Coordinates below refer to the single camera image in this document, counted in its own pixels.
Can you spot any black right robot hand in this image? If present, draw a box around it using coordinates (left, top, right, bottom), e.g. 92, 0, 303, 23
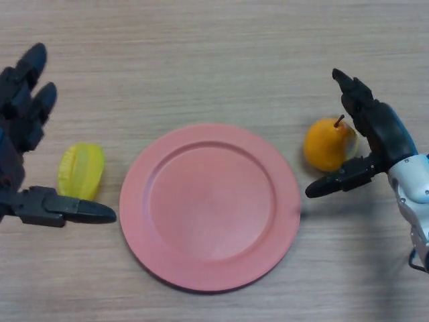
304, 68, 418, 199

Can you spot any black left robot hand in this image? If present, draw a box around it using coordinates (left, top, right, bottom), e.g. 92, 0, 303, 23
0, 42, 117, 228

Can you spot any yellow pear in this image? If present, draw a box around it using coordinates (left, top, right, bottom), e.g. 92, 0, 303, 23
304, 114, 359, 173

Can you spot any pink round plate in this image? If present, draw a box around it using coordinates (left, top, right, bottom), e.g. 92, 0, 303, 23
119, 123, 302, 295

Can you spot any yellow starfruit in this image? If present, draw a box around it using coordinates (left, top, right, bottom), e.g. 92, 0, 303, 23
57, 143, 105, 201

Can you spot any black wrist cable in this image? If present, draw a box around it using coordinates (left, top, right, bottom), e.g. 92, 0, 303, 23
408, 248, 426, 271

